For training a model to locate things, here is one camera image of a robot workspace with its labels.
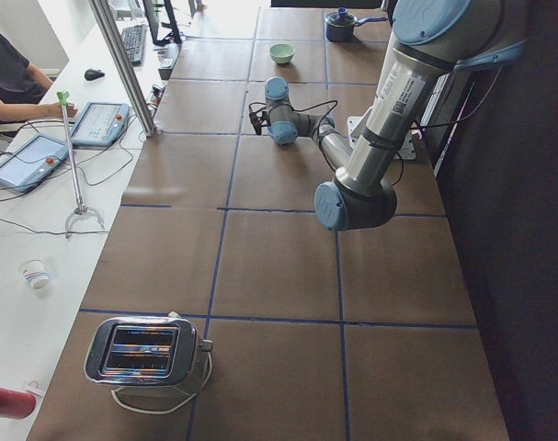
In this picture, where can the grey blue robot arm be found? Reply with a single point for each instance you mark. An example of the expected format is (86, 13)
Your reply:
(430, 39)

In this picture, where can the green bowl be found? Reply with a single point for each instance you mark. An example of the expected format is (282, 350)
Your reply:
(281, 53)

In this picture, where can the far teach pendant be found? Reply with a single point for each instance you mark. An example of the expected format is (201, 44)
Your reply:
(99, 124)

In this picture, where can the teach pendant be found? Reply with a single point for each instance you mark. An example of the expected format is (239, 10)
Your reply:
(99, 124)
(32, 163)

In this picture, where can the chrome toaster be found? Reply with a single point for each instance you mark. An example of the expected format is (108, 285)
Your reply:
(153, 356)

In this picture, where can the blue saucepan with lid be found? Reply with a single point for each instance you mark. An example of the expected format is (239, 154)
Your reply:
(340, 25)

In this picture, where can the black monitor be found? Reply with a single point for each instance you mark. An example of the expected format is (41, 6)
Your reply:
(162, 22)

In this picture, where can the black keyboard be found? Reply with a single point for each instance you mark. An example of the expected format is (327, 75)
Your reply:
(133, 39)

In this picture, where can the black computer mouse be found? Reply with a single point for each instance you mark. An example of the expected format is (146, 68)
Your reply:
(93, 74)

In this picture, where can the metal grabber reacher tool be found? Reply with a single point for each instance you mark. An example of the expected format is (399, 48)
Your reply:
(81, 210)

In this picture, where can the paper cup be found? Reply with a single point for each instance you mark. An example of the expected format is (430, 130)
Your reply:
(35, 273)

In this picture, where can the near teach pendant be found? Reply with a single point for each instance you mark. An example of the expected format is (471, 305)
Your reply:
(32, 163)

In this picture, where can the seated person black shirt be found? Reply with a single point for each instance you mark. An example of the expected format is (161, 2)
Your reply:
(22, 87)

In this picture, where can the red cylinder bottle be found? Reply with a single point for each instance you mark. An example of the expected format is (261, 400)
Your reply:
(16, 404)

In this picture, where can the aluminium frame post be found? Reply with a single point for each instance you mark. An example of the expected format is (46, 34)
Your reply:
(111, 35)

